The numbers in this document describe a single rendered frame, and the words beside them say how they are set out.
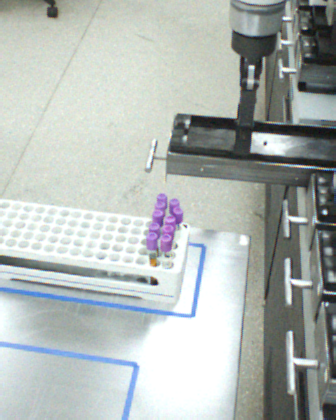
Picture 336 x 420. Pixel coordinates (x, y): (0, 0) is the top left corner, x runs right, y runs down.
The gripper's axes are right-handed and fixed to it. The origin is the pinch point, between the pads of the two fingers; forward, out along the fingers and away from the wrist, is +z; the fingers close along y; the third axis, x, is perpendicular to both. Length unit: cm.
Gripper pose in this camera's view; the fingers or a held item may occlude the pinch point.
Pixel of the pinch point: (243, 129)
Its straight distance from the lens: 117.9
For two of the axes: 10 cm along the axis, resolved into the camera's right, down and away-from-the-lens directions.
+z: -0.2, 7.7, 6.3
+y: 1.2, -6.3, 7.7
